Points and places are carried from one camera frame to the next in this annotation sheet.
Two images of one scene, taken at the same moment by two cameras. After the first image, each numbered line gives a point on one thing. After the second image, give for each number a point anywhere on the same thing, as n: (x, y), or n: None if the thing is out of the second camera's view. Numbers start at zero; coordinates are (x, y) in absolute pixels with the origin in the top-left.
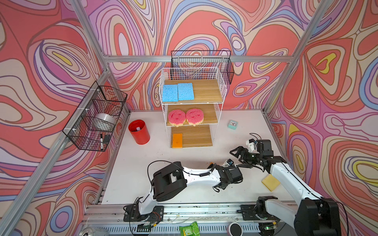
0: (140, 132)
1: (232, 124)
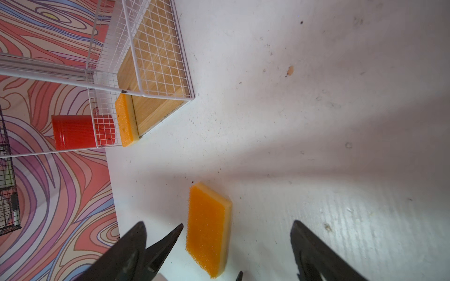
0: (83, 131)
1: None
